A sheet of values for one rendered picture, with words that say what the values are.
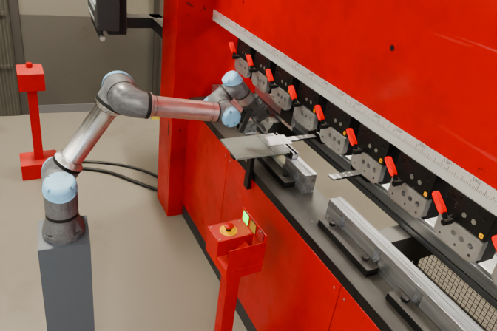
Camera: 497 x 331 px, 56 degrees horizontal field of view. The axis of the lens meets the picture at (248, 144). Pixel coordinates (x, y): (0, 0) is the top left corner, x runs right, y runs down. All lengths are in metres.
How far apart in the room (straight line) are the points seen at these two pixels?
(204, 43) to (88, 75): 2.01
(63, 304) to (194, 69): 1.46
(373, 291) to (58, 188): 1.13
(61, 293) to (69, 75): 2.86
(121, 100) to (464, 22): 1.08
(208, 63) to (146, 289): 1.34
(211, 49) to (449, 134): 1.72
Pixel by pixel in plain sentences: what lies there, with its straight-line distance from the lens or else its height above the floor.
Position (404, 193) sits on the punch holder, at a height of 1.22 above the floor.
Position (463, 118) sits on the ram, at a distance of 1.36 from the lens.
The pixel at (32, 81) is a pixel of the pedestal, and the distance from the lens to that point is 3.38.
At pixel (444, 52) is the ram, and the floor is 1.67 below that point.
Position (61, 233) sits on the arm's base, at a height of 0.82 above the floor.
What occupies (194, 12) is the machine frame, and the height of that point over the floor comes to 1.38.
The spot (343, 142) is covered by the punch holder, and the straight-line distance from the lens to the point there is 1.72.
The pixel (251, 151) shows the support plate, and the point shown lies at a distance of 2.03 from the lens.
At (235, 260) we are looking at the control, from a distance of 1.82.
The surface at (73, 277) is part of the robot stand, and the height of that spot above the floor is 0.62.
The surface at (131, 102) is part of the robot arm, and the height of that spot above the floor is 1.31.
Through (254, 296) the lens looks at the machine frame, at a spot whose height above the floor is 0.26.
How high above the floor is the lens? 1.97
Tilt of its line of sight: 28 degrees down
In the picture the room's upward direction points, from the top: 8 degrees clockwise
